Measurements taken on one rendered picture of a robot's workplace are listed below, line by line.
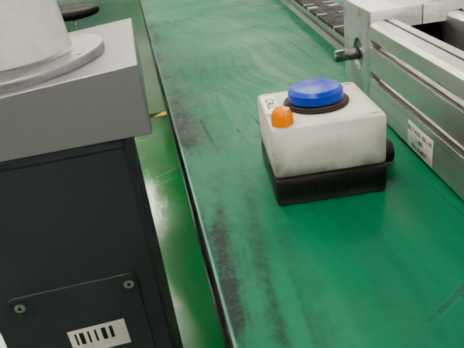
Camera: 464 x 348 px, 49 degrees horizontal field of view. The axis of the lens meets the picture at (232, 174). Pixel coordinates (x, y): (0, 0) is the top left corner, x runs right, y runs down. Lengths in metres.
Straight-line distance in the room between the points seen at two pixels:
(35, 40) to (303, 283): 0.39
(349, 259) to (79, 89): 0.32
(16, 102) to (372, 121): 0.34
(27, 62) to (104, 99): 0.10
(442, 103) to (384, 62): 0.11
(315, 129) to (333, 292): 0.11
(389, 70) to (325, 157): 0.14
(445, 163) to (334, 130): 0.09
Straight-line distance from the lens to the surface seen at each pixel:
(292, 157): 0.35
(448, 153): 0.38
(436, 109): 0.39
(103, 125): 0.53
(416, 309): 0.29
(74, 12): 3.49
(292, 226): 0.35
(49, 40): 0.58
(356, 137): 0.36
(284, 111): 0.34
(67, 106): 0.53
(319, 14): 0.84
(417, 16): 0.52
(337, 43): 0.75
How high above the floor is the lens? 0.97
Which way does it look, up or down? 27 degrees down
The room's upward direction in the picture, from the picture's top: 8 degrees counter-clockwise
